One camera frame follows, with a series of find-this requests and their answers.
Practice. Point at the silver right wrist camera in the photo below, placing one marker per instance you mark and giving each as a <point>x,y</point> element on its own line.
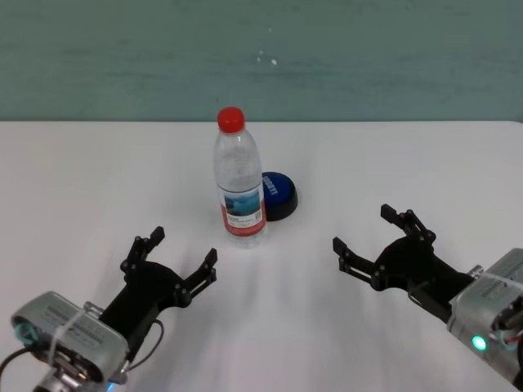
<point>490,290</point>

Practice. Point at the white zip tie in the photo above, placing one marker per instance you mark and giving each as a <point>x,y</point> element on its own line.
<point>67,328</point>

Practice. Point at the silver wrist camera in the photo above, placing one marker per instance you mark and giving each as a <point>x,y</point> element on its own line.
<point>490,290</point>
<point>94,339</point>

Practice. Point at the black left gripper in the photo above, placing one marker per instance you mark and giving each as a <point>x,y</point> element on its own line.
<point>147,290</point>

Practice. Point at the blue push button black base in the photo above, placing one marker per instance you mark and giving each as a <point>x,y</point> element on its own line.
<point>280,192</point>

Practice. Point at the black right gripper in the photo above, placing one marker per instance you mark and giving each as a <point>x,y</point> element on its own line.
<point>417,265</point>

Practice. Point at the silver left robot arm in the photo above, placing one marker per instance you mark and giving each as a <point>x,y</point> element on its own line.
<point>57,384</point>

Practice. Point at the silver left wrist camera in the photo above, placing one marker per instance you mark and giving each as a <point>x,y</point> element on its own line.
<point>94,339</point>

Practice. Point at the clear water bottle red cap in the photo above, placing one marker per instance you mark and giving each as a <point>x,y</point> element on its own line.
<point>239,183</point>

